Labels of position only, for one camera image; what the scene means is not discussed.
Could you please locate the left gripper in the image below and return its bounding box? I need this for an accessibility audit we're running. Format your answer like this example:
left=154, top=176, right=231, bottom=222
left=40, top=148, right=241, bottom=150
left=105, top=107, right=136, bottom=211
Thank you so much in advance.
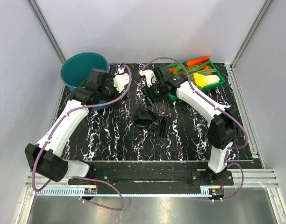
left=99, top=73, right=130, bottom=111

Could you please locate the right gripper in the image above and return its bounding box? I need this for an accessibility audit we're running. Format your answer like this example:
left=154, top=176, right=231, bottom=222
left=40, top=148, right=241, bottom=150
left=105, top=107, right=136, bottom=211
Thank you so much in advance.
left=141, top=80, right=166, bottom=108

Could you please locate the black trash bag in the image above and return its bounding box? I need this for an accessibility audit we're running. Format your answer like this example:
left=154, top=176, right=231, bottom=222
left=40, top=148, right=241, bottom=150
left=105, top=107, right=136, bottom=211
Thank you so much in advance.
left=133, top=95, right=172, bottom=138

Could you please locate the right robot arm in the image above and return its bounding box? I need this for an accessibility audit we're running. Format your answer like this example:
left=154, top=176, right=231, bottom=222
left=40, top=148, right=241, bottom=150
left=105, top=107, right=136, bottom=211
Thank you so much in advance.
left=139, top=65, right=238, bottom=185

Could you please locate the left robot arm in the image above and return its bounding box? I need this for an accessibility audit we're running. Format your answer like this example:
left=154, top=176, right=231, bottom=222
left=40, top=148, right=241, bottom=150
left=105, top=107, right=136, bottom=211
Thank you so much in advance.
left=25, top=69, right=129, bottom=184

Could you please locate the teal plastic trash bin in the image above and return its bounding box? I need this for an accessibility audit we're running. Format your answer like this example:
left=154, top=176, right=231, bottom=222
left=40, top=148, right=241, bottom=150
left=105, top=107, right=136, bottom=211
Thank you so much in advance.
left=60, top=52, right=110, bottom=105

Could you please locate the green plastic vegetable tray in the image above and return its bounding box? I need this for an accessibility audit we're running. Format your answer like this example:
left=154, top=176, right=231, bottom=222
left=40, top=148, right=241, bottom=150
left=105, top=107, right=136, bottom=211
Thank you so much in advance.
left=167, top=58, right=225, bottom=101

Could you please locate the large orange carrot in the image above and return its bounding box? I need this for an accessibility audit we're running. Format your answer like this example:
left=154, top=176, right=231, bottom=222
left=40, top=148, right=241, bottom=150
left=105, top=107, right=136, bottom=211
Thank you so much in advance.
left=186, top=56, right=210, bottom=67

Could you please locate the yellow white cabbage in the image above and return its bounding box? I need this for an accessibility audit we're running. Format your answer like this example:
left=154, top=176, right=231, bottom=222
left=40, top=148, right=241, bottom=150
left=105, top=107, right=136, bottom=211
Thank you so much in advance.
left=193, top=73, right=220, bottom=88

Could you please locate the green long beans bundle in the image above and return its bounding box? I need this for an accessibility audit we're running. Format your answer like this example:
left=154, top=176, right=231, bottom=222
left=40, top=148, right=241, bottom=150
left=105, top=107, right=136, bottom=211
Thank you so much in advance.
left=197, top=69, right=216, bottom=75

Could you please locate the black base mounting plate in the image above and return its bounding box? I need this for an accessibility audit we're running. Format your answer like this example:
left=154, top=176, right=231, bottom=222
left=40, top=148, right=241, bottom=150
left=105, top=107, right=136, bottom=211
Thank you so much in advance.
left=68, top=160, right=235, bottom=196

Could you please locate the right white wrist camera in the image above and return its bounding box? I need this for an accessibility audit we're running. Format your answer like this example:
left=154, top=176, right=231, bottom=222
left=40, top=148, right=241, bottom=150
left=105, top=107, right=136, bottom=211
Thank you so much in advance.
left=139, top=70, right=157, bottom=87

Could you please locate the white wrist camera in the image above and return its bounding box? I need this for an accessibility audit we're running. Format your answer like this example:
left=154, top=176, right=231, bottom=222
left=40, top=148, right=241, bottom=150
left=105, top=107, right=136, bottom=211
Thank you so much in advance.
left=139, top=70, right=157, bottom=87
left=113, top=68, right=129, bottom=93

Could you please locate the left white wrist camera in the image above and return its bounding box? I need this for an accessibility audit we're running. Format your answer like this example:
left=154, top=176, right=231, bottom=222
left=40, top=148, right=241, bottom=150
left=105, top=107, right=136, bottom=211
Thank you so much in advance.
left=113, top=68, right=129, bottom=93

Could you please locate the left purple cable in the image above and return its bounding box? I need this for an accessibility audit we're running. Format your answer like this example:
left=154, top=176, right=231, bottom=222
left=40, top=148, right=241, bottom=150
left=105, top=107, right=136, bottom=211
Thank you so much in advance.
left=31, top=64, right=132, bottom=210

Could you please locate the purple cable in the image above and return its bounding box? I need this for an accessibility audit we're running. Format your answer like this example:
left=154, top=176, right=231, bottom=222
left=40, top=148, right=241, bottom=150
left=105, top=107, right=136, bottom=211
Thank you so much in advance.
left=31, top=64, right=132, bottom=210
left=143, top=56, right=249, bottom=203

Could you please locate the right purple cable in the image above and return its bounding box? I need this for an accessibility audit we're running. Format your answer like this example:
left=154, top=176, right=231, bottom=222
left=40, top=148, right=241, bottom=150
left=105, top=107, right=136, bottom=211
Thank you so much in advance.
left=143, top=56, right=249, bottom=203

